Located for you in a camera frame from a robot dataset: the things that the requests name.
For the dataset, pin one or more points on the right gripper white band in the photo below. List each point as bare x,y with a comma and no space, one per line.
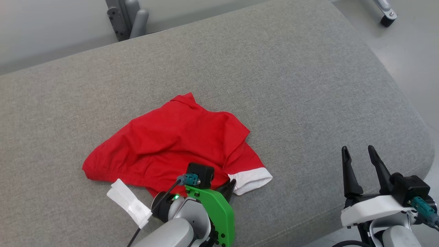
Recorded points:
370,209

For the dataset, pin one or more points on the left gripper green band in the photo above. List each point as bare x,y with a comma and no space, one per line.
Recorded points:
219,216

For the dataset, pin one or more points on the red shirt with white cuffs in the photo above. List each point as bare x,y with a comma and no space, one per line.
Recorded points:
171,137

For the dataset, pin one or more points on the grey fabric sofa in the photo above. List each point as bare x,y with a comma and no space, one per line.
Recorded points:
308,85

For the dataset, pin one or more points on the grey leg with black caster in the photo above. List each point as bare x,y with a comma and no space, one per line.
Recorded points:
387,19

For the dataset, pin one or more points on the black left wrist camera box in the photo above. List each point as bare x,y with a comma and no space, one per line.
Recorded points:
202,173

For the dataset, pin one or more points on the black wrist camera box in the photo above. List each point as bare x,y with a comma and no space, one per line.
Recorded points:
202,173
410,190

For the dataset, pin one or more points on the teal left camera connector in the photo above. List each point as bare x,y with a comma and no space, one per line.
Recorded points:
189,179

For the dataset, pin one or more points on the teal camera connector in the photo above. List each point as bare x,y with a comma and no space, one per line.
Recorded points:
423,207
189,179

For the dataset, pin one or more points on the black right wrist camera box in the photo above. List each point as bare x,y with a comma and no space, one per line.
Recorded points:
410,190

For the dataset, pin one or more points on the teal right camera connector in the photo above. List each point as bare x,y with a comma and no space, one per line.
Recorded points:
423,207

